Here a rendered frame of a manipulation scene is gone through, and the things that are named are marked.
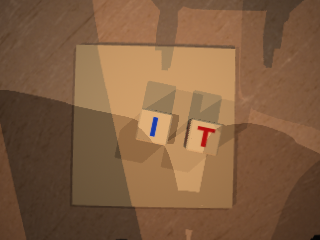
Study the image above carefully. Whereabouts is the tan square mat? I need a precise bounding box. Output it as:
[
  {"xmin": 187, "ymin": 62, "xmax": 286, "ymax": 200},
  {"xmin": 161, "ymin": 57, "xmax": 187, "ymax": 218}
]
[{"xmin": 72, "ymin": 45, "xmax": 236, "ymax": 208}]

